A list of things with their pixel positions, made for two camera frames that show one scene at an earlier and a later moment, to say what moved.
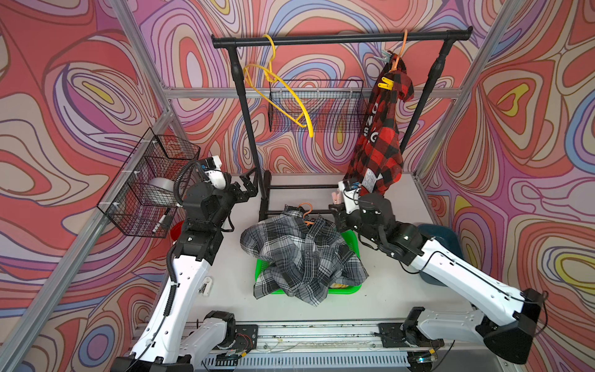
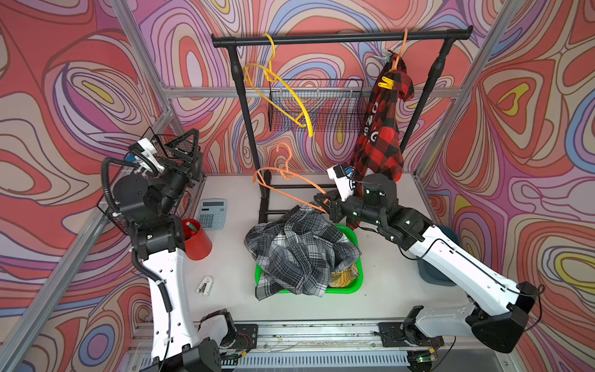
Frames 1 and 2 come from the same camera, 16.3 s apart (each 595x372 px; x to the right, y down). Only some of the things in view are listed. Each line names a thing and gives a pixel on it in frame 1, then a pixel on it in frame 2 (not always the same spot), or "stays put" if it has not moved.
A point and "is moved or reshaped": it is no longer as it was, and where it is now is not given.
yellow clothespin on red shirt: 387,84 stays put
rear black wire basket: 331,105 stays put
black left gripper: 240,197 -> 197,156
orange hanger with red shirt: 397,60 stays put
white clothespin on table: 205,287 stays put
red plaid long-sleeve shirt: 377,161 stays put
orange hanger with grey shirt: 307,222 -> 287,175
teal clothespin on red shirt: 386,58 stays put
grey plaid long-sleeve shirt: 306,258 is moved or reshaped
